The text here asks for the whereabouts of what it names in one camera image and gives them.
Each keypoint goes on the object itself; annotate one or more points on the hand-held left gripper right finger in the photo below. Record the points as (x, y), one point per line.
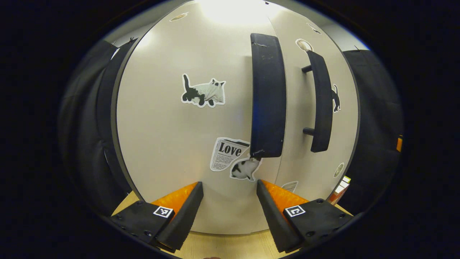
(271, 219)

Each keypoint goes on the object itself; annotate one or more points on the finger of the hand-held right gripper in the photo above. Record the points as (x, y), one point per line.
(399, 144)

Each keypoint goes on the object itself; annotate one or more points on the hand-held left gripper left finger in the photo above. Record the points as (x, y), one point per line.
(185, 216)

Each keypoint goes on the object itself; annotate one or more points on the white cabinet door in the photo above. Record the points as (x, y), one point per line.
(298, 108)
(161, 144)

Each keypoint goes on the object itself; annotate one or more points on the white and yellow book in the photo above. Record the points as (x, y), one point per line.
(346, 179)

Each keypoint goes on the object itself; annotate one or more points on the white and orange book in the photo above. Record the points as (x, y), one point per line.
(336, 197)

